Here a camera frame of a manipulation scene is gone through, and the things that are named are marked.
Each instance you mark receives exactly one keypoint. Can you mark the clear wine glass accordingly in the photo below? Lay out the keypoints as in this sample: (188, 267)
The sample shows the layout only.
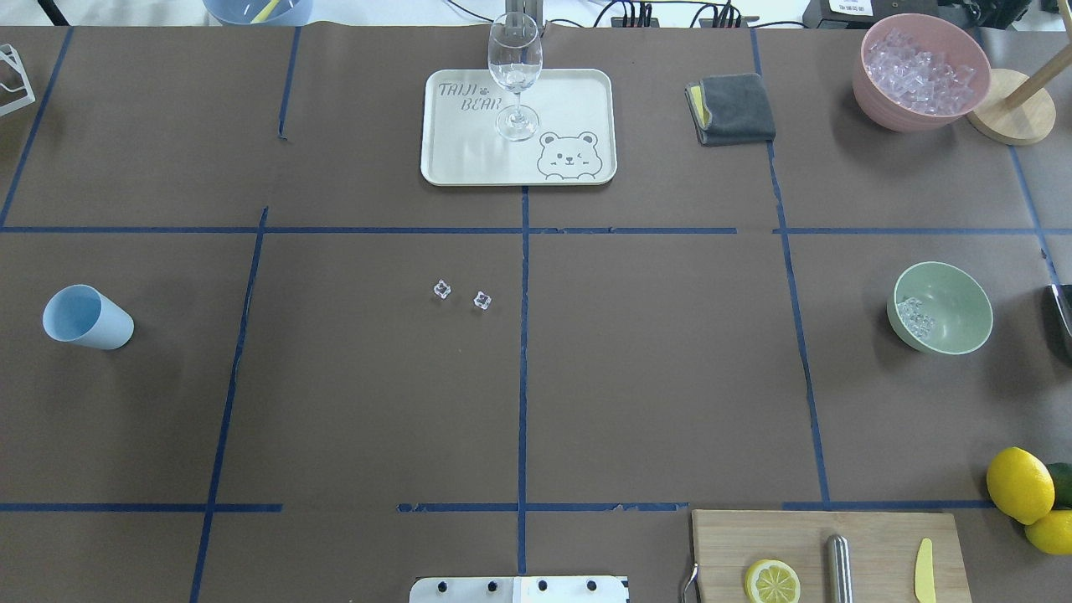
(515, 58)

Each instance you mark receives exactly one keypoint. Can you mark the blue bowl on side table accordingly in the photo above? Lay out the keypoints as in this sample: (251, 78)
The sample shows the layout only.
(260, 13)

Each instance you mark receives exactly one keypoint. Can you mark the wooden cutting board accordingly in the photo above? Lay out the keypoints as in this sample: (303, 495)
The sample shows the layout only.
(882, 549)

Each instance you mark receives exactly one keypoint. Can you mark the yellow lemon upper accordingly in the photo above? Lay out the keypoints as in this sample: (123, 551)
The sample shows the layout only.
(1020, 485)

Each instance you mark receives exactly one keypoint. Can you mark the wooden cup stand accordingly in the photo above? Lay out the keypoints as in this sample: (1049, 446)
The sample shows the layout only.
(1017, 109)

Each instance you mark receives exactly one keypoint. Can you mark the cream bear tray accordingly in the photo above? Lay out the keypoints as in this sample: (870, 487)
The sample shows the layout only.
(562, 134)

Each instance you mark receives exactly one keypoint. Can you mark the pink bowl of ice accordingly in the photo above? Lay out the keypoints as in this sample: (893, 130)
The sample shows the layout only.
(917, 72)

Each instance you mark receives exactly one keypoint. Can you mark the white wire dish rack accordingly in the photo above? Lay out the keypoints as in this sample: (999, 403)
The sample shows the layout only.
(16, 87)

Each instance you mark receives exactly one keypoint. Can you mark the yellow plastic knife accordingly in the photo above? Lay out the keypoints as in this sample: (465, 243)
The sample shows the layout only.
(924, 577)

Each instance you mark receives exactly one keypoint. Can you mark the light blue cup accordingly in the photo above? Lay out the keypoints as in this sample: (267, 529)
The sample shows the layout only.
(82, 316)

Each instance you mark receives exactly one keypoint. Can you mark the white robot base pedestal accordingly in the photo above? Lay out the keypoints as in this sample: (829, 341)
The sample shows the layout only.
(550, 588)

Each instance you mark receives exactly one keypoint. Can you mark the grey yellow folded cloth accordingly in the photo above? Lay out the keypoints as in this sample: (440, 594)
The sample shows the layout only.
(730, 109)

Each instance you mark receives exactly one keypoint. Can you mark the ice cubes in cup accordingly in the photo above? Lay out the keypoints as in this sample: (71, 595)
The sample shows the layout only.
(914, 318)

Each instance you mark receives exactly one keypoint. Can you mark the lemon half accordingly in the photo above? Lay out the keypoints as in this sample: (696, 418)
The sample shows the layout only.
(771, 580)

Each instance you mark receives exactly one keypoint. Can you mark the pale green bowl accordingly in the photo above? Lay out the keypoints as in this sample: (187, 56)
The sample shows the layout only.
(963, 314)

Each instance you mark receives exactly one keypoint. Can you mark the green avocado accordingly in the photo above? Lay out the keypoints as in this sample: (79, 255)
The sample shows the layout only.
(1061, 475)

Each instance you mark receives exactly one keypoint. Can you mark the loose ice cube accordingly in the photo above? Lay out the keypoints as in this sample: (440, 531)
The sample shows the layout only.
(442, 289)
(482, 300)

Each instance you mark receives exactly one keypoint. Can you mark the yellow lemon round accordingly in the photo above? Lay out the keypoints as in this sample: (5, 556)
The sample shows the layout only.
(1051, 534)

